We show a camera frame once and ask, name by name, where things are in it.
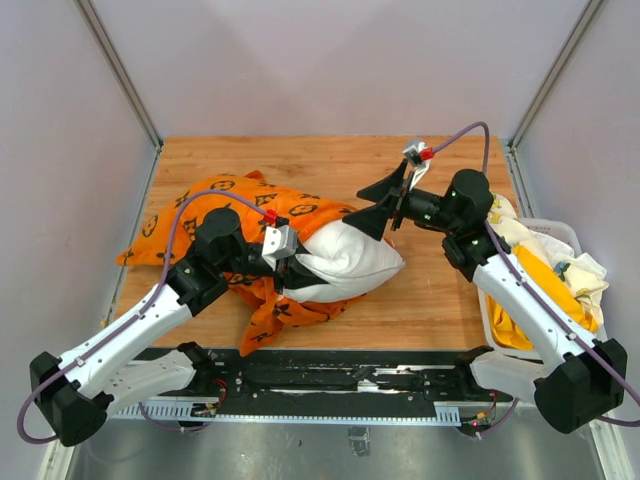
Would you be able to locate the aluminium frame post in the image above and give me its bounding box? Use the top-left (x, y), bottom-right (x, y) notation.
top-left (73, 0), bottom-right (164, 152)
top-left (507, 0), bottom-right (608, 154)

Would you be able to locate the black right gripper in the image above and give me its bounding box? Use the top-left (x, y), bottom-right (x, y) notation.
top-left (343, 158), bottom-right (460, 240)

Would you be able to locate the white cartoon print cloth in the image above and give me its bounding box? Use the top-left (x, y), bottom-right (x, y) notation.
top-left (488, 194), bottom-right (609, 328)

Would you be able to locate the left aluminium frame post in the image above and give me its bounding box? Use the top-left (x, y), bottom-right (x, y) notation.
top-left (73, 0), bottom-right (164, 152)

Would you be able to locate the right aluminium frame post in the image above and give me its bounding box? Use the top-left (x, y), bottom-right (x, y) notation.
top-left (507, 0), bottom-right (608, 154)

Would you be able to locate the grey slotted cable duct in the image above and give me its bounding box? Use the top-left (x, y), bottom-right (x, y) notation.
top-left (143, 401), bottom-right (462, 427)

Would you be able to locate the white pillow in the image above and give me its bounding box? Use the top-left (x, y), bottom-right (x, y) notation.
top-left (283, 220), bottom-right (405, 303)

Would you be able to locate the orange patterned pillowcase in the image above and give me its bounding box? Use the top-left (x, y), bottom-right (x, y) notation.
top-left (115, 169), bottom-right (367, 357)

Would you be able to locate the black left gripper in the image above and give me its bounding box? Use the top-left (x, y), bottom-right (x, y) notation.
top-left (220, 237), bottom-right (334, 295)

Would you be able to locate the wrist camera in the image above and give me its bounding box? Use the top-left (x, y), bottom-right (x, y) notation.
top-left (403, 137), bottom-right (434, 190)
top-left (262, 225), bottom-right (299, 261)

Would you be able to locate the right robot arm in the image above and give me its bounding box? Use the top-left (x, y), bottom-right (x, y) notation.
top-left (343, 162), bottom-right (627, 434)

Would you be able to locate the white plastic laundry basket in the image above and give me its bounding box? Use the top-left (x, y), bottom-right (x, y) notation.
top-left (478, 213), bottom-right (608, 360)

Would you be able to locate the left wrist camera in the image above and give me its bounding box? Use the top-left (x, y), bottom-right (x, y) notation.
top-left (262, 225), bottom-right (299, 261)

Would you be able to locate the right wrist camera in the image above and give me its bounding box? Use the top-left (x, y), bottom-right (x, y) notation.
top-left (403, 137), bottom-right (434, 190)

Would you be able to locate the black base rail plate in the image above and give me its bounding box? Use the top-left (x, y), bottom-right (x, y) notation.
top-left (149, 348), bottom-right (514, 414)

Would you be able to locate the yellow cloth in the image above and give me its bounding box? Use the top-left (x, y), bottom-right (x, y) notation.
top-left (485, 244), bottom-right (599, 351)

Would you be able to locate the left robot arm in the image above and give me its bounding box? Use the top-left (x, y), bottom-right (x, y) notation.
top-left (29, 208), bottom-right (327, 447)

